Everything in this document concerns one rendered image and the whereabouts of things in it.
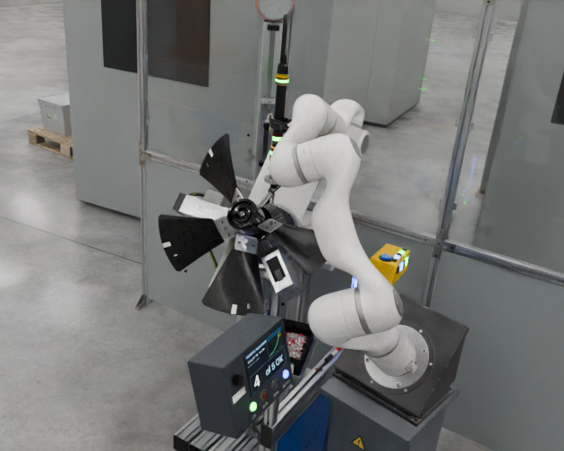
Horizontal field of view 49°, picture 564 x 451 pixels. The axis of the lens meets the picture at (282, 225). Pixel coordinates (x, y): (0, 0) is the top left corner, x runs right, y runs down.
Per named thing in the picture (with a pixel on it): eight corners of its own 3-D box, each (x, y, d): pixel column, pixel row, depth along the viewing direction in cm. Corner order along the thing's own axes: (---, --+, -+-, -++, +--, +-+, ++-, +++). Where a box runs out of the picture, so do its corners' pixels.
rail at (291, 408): (380, 310, 254) (383, 293, 251) (389, 314, 253) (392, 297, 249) (259, 444, 183) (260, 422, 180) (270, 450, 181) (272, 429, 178)
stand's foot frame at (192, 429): (250, 377, 331) (251, 365, 328) (324, 412, 311) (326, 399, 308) (173, 448, 282) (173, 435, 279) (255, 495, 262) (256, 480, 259)
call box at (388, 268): (382, 266, 250) (386, 242, 245) (405, 274, 245) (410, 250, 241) (366, 281, 237) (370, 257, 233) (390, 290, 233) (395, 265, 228)
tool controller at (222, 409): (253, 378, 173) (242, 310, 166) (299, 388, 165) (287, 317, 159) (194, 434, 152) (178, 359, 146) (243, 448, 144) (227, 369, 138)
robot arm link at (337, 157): (349, 335, 161) (411, 321, 156) (338, 344, 150) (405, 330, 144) (298, 148, 163) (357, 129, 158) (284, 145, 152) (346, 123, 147)
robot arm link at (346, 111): (318, 76, 174) (346, 104, 203) (301, 131, 175) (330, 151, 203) (347, 82, 171) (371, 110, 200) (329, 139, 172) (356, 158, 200)
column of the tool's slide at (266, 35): (242, 362, 342) (263, 19, 266) (257, 362, 343) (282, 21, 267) (242, 369, 337) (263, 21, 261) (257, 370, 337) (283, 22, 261)
